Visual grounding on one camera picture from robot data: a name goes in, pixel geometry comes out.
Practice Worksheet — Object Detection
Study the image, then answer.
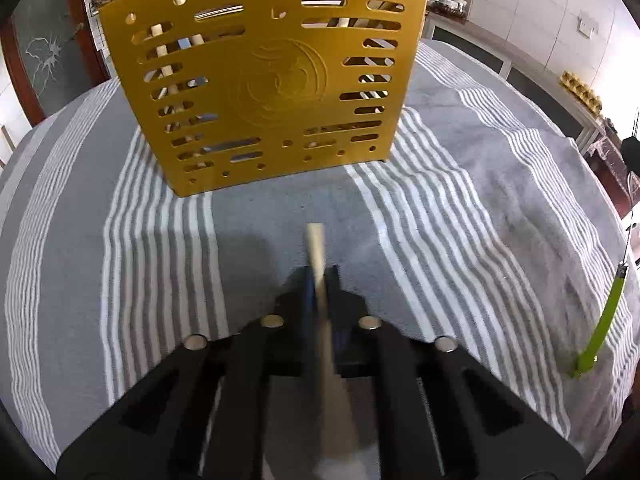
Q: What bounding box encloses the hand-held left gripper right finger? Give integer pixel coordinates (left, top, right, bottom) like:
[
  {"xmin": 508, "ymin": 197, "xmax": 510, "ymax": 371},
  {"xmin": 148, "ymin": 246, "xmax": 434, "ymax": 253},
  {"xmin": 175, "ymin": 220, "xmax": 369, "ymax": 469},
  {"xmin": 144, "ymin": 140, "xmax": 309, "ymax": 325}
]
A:
[{"xmin": 320, "ymin": 264, "xmax": 586, "ymax": 480}]

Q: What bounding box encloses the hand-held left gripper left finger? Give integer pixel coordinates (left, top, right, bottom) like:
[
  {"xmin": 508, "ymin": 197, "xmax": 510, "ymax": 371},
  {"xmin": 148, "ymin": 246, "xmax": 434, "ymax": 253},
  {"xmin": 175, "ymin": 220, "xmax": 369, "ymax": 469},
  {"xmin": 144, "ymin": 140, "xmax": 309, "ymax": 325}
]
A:
[{"xmin": 55, "ymin": 266, "xmax": 317, "ymax": 480}]

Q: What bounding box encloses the yellow perforated cutlery holder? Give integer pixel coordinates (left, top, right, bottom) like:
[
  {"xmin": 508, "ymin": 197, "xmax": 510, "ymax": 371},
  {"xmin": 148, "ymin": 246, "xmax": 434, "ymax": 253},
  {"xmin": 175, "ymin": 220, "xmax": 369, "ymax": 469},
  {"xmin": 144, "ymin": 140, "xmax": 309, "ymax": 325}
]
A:
[{"xmin": 97, "ymin": 0, "xmax": 432, "ymax": 199}]

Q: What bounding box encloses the grey striped tablecloth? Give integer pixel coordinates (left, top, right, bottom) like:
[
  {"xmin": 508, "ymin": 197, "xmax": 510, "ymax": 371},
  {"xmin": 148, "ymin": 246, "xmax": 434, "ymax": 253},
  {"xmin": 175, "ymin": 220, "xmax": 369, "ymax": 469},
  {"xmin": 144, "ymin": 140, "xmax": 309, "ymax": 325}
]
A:
[{"xmin": 0, "ymin": 37, "xmax": 640, "ymax": 480}]

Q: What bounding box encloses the kitchen counter cabinet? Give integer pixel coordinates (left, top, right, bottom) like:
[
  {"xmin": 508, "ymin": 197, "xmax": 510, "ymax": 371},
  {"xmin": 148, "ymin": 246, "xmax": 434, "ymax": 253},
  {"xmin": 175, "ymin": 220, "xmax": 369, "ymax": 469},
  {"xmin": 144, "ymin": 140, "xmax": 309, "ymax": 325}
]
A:
[{"xmin": 420, "ymin": 10, "xmax": 640, "ymax": 161}]

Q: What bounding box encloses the stack of steel bowls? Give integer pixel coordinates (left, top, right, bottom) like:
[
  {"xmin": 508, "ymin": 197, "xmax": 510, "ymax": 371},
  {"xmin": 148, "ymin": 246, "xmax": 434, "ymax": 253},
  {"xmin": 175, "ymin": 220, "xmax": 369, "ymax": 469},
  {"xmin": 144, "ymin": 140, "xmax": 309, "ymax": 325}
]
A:
[{"xmin": 427, "ymin": 0, "xmax": 471, "ymax": 16}]

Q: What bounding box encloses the yellow moulded tray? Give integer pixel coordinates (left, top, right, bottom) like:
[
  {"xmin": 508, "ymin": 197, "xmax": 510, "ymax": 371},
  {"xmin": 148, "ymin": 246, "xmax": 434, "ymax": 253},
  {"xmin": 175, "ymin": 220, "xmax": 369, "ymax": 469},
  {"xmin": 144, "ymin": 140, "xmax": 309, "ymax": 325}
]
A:
[{"xmin": 561, "ymin": 70, "xmax": 603, "ymax": 111}]

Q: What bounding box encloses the black stand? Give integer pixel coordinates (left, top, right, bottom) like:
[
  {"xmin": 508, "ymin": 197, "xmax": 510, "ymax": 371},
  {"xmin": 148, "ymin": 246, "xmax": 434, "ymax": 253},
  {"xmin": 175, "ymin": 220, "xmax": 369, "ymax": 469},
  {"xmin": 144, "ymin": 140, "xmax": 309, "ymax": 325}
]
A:
[{"xmin": 617, "ymin": 107, "xmax": 640, "ymax": 173}]

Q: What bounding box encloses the dark wooden glass door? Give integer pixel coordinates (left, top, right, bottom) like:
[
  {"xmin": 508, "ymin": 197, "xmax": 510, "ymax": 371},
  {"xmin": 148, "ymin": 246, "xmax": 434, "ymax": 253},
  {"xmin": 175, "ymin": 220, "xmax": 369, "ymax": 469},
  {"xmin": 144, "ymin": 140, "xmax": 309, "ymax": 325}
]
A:
[{"xmin": 0, "ymin": 0, "xmax": 113, "ymax": 128}]

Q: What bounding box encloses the green handled whisk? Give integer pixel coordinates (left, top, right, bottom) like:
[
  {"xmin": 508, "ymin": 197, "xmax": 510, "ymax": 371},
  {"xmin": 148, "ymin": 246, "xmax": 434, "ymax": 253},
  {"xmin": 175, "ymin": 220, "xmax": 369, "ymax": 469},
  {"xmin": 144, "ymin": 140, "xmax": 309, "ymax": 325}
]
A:
[{"xmin": 572, "ymin": 172, "xmax": 640, "ymax": 378}]

